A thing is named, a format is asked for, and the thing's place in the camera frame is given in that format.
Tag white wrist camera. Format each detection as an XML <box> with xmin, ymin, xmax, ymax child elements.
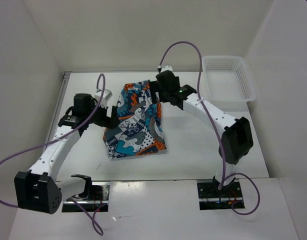
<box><xmin>157</xmin><ymin>65</ymin><xmax>173</xmax><ymax>73</ymax></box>
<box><xmin>94</xmin><ymin>89</ymin><xmax>113</xmax><ymax>109</ymax></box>

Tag colourful patterned shorts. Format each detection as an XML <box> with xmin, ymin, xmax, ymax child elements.
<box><xmin>103</xmin><ymin>80</ymin><xmax>167</xmax><ymax>159</ymax></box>

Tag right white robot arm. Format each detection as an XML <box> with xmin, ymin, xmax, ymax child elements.
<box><xmin>149</xmin><ymin>66</ymin><xmax>254</xmax><ymax>197</ymax></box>

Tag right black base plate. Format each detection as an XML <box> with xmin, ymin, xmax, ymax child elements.
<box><xmin>197</xmin><ymin>179</ymin><xmax>245</xmax><ymax>211</ymax></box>

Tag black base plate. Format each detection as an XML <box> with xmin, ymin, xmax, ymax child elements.
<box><xmin>197</xmin><ymin>179</ymin><xmax>245</xmax><ymax>211</ymax></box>
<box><xmin>72</xmin><ymin>181</ymin><xmax>111</xmax><ymax>213</ymax></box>

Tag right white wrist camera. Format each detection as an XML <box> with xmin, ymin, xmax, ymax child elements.
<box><xmin>157</xmin><ymin>65</ymin><xmax>173</xmax><ymax>73</ymax></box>

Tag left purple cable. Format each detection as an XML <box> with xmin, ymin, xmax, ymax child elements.
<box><xmin>0</xmin><ymin>73</ymin><xmax>107</xmax><ymax>236</ymax></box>

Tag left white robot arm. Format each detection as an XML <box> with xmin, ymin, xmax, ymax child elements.
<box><xmin>14</xmin><ymin>89</ymin><xmax>118</xmax><ymax>214</ymax></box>

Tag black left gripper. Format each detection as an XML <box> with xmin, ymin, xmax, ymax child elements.
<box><xmin>85</xmin><ymin>99</ymin><xmax>120</xmax><ymax>130</ymax></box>

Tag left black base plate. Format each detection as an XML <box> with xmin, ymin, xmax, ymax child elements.
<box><xmin>72</xmin><ymin>181</ymin><xmax>111</xmax><ymax>213</ymax></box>

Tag white plastic mesh basket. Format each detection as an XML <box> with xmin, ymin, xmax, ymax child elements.
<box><xmin>201</xmin><ymin>55</ymin><xmax>257</xmax><ymax>103</ymax></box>

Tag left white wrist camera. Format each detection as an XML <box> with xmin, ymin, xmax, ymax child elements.
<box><xmin>94</xmin><ymin>89</ymin><xmax>113</xmax><ymax>109</ymax></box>

